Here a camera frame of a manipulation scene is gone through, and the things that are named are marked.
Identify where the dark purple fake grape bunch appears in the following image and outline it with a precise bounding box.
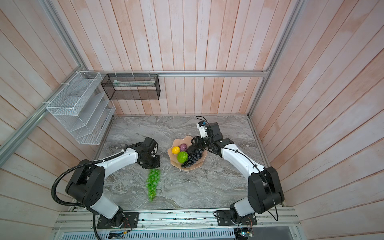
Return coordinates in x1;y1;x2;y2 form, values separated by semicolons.
181;150;204;168

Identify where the green fake grape bunch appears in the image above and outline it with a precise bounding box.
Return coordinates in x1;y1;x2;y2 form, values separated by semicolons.
146;169;161;202

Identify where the purple fake fruit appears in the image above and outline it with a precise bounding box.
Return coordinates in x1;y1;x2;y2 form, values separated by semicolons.
179;144;188;152

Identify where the yellow fake lemon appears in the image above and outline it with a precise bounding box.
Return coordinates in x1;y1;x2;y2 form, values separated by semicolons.
171;146;181;155

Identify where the dark fake avocado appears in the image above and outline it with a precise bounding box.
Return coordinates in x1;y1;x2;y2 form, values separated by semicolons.
187;145;195;155

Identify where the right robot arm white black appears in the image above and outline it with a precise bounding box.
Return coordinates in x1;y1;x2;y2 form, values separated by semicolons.
192;117;285;224

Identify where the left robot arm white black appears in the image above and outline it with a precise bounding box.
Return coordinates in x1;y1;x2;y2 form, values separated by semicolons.
66;137;161;228

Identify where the pink scalloped fruit bowl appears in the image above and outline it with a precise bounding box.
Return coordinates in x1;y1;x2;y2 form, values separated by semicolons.
168;136;208;171

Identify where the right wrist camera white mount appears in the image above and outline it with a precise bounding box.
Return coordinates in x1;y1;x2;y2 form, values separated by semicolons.
197;120;211;139

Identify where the black wire mesh basket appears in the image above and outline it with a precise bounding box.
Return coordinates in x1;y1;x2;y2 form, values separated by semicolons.
101;73;161;101

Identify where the white wire mesh shelf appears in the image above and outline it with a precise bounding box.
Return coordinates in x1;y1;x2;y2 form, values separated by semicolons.
47;72;116;145

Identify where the horizontal aluminium frame bar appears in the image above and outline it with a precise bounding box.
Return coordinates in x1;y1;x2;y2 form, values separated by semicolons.
84;70;269;78

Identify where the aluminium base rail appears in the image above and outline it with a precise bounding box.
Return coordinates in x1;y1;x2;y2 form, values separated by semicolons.
49;207;306;240

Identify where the black corrugated cable hose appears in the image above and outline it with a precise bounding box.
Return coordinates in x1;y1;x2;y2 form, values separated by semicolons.
50;149;125;240

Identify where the left aluminium frame bar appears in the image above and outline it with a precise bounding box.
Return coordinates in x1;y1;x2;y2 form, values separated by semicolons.
1;1;87;166

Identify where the right aluminium frame bar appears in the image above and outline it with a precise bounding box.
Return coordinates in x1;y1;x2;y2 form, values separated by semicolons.
248;1;308;119

